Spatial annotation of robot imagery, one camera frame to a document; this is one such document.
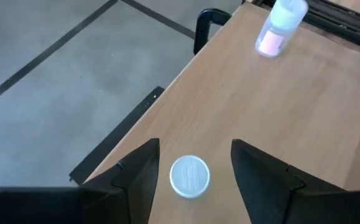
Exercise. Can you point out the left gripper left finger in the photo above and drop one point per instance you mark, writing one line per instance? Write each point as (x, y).
(133, 193)

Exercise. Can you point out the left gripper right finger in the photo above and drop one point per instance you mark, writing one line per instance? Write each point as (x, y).
(260, 186)

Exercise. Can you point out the clear bottle pink pills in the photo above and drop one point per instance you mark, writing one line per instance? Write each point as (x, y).
(276, 34)

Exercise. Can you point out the black aluminium table frame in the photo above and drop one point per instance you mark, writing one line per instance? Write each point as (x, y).
(117, 133)

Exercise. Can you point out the wooden shelf black metal frame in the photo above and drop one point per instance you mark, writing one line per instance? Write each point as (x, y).
(260, 109)

